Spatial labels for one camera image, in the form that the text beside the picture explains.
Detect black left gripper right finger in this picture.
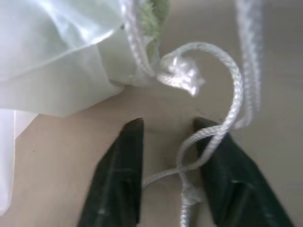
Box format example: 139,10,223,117
193,117,297,227

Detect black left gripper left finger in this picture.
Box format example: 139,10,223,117
77,117,145,227

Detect white braided drawstring cord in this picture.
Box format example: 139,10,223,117
233,0,265,130
119,0,244,227

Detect white drawstring bag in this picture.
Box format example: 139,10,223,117
0,0,171,210

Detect light green towel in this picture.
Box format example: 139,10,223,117
138,0,171,56

